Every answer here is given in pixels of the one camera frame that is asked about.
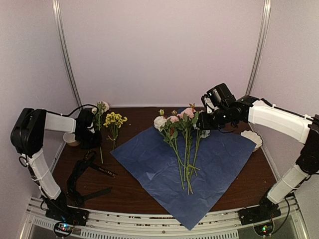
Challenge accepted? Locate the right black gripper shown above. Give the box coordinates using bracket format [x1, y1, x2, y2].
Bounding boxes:
[196, 107, 231, 130]

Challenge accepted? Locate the aluminium front rail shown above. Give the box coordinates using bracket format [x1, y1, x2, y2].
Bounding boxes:
[24, 195, 305, 239]

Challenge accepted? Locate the right aluminium frame post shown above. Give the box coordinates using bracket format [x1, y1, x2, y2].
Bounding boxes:
[245, 0, 272, 95]

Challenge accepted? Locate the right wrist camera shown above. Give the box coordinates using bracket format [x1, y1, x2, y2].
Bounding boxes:
[201, 94, 214, 114]

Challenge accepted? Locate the small white bowl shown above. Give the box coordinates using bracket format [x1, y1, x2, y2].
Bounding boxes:
[63, 132, 80, 147]

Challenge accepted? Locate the pink rose stem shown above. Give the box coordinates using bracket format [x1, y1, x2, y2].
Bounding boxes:
[164, 109, 200, 195]

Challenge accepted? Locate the blue wrapping paper sheet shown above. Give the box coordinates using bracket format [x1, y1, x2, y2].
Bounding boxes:
[110, 107, 257, 231]

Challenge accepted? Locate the light blue flower stem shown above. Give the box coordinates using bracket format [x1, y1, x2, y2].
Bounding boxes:
[188, 125, 210, 181]

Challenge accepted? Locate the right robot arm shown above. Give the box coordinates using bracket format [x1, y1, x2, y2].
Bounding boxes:
[196, 83, 319, 220]

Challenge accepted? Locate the aluminium frame post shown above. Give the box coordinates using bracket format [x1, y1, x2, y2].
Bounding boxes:
[245, 0, 272, 95]
[52, 0, 82, 106]

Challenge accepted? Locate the black ribbon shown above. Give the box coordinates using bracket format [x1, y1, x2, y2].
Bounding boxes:
[65, 150, 118, 206]

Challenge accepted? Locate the yellow flower bunch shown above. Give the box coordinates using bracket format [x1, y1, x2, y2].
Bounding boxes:
[103, 112, 128, 150]

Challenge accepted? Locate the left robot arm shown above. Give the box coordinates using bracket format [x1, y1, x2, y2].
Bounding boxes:
[10, 106, 101, 221]

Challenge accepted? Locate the left aluminium frame post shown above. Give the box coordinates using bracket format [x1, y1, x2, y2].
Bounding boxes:
[52, 0, 82, 106]

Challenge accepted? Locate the scalloped white dish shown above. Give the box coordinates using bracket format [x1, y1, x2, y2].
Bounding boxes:
[240, 130, 263, 152]

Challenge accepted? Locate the white rose stem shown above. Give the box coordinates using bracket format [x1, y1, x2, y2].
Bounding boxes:
[154, 109, 185, 190]

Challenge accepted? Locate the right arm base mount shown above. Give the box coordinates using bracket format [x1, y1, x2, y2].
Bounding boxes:
[238, 200, 281, 237]

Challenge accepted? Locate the large pink peony stem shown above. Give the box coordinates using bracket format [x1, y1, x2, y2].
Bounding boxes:
[177, 104, 198, 194]

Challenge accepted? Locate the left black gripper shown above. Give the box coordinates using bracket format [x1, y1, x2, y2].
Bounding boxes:
[75, 129, 103, 150]

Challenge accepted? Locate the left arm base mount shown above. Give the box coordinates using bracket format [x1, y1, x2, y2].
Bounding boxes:
[45, 205, 89, 238]

